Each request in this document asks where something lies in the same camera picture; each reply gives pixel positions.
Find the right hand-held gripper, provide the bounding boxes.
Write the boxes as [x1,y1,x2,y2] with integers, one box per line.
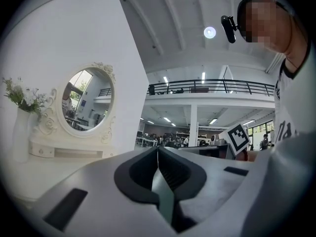
[182,123,252,160]

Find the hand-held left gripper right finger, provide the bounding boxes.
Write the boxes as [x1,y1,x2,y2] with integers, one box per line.
[158,146,258,237]

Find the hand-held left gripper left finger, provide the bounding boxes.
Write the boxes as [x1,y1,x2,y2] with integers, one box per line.
[29,146,179,237]

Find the white ornate table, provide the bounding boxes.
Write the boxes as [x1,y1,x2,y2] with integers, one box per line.
[0,61,135,207]

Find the oval mirror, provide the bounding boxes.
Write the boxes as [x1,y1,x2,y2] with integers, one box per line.
[61,68,115,132]

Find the black-framed window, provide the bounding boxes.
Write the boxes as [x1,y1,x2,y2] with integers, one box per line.
[247,120,275,151]

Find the group of seated people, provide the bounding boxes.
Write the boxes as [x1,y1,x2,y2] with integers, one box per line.
[148,132,191,148]

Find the black mezzanine railing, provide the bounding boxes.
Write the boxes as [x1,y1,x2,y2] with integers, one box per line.
[147,79,277,97]

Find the white printed t-shirt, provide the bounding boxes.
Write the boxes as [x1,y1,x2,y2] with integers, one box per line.
[240,42,316,237]

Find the white office desks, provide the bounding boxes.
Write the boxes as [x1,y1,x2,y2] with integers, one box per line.
[136,136,159,147]

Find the tall white vase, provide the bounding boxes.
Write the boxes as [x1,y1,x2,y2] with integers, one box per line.
[12,107,32,163]

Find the round ceiling lamp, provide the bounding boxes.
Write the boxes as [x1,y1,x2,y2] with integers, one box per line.
[203,26,217,40]

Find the person's head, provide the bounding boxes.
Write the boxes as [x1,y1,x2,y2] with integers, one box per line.
[236,0,311,74]

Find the white flower bouquet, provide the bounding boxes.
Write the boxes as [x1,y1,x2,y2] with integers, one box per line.
[1,77,49,115]

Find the black head-worn camera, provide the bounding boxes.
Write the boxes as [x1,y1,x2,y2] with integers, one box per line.
[220,14,239,44]

